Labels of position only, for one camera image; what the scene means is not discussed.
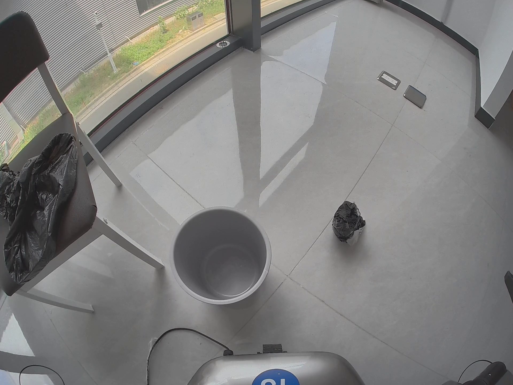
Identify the white chair with brown seat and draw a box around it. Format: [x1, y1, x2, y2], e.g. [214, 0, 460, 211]
[0, 11, 166, 314]

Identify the black plastic bag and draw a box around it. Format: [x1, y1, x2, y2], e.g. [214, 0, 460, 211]
[0, 133, 78, 284]

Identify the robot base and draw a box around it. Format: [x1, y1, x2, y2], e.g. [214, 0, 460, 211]
[192, 343, 366, 385]

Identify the white trash bin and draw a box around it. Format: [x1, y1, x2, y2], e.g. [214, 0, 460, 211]
[172, 208, 272, 305]

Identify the black plastic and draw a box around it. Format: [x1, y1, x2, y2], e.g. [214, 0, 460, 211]
[332, 200, 366, 248]

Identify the black cable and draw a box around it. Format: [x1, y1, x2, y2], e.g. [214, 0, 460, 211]
[145, 327, 234, 385]
[459, 360, 492, 385]
[18, 365, 65, 385]

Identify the window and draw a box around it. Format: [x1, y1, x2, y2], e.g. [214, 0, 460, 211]
[0, 0, 362, 167]

